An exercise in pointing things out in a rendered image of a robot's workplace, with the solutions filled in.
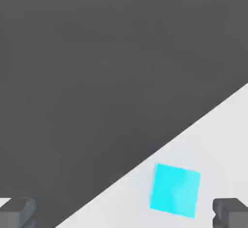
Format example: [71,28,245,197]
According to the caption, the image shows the small cyan cube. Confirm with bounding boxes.
[149,162,202,219]

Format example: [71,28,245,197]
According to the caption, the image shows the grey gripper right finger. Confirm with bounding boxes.
[212,198,248,228]

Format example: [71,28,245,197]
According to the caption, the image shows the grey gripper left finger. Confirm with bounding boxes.
[0,197,37,228]

